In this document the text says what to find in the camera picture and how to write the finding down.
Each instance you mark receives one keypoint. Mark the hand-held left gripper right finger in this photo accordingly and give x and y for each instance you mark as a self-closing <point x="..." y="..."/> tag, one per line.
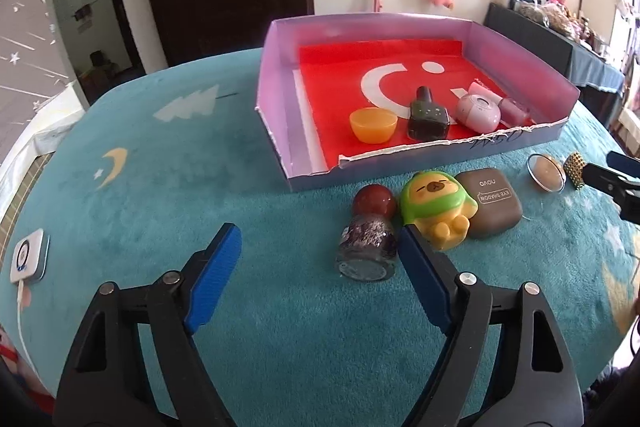
<point x="422" y="277"/>

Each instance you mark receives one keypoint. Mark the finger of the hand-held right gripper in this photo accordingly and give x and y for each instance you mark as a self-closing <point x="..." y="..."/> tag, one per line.
<point x="625" y="162"/>
<point x="607" y="179"/>

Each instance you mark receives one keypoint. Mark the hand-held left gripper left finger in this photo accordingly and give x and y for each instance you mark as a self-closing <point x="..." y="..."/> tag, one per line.
<point x="215" y="277"/>

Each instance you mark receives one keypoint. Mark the dark table with blue cloth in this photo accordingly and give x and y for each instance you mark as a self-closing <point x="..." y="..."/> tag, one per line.
<point x="530" y="42"/>

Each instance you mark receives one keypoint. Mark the orange bowl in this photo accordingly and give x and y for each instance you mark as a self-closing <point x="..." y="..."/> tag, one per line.
<point x="372" y="127"/>

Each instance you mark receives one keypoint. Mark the yellow green toy figure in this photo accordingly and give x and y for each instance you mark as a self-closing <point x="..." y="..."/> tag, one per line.
<point x="432" y="202"/>

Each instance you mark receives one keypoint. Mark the pink tube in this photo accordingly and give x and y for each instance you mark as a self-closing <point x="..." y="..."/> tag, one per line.
<point x="487" y="88"/>

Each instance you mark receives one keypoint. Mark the clear jar with orange base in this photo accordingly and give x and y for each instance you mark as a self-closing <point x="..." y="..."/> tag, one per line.
<point x="546" y="173"/>

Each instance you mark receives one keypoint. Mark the brown eyeshadow case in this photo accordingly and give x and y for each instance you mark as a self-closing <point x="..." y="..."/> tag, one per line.
<point x="495" y="207"/>

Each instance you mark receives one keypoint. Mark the gold studded tube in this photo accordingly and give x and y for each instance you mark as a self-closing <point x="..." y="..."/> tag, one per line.
<point x="574" y="167"/>

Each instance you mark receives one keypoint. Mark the purple cardboard box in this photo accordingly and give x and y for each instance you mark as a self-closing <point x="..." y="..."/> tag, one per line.
<point x="280" y="97"/>

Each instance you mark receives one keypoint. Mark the glitter bottle with red cap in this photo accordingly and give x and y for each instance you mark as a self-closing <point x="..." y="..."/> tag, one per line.
<point x="367" y="242"/>

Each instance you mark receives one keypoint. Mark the pink nail polish bottle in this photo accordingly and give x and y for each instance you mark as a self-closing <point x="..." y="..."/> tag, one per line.
<point x="515" y="112"/>

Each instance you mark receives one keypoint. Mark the white charger device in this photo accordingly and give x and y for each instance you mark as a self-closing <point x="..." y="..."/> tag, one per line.
<point x="29" y="254"/>

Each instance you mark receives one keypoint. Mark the row of cosmetic bottles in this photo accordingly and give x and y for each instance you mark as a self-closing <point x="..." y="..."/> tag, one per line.
<point x="540" y="12"/>

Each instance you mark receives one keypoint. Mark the dark green nail polish bottle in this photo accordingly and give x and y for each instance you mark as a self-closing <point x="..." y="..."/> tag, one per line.
<point x="427" y="122"/>

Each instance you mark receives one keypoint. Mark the pink round device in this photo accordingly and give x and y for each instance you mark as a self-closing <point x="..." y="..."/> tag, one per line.
<point x="477" y="114"/>

